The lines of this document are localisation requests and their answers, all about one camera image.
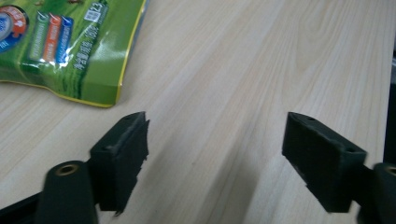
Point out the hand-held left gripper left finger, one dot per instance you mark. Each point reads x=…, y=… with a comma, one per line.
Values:
x=120, y=161

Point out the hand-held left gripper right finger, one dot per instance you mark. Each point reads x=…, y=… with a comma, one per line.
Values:
x=323, y=165

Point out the green snack bag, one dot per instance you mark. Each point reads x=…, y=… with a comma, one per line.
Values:
x=93, y=46

